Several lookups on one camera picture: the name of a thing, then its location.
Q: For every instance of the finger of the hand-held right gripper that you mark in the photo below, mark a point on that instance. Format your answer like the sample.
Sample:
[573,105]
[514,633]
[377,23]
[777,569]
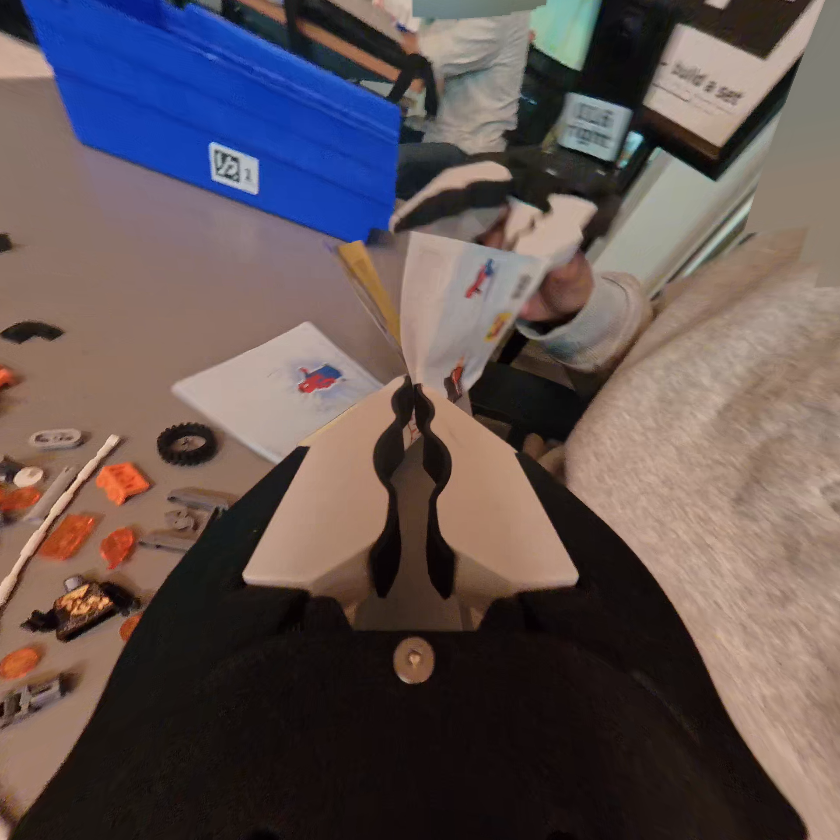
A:
[558,226]
[459,177]

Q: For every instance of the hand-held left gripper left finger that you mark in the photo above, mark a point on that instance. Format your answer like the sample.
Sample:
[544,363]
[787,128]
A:
[328,512]

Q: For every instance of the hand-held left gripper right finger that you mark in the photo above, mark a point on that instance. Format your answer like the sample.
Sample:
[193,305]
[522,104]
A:
[499,518]

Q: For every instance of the person's right forearm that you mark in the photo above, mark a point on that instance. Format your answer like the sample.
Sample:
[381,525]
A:
[604,321]

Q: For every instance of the pile of lego pieces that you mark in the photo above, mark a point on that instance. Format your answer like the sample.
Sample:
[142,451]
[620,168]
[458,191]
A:
[118,485]

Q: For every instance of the black curved lego brick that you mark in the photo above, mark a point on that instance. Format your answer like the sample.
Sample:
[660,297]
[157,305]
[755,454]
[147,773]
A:
[29,331]

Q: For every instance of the person's right hand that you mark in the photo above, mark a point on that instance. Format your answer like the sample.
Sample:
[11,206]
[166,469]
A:
[564,289]

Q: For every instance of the clear plastic bag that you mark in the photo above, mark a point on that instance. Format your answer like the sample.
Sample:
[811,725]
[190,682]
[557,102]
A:
[472,72]

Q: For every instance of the black office chair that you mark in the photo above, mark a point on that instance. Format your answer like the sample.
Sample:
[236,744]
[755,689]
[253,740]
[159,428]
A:
[525,397]

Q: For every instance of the yellow printed booklet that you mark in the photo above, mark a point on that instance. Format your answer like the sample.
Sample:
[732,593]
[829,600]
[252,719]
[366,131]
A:
[275,387]

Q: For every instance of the black framed marker sign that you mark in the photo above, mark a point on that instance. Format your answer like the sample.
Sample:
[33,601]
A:
[722,72]

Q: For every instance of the blue plastic bin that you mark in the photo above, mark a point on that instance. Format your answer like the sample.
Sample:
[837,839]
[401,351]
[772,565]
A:
[229,98]

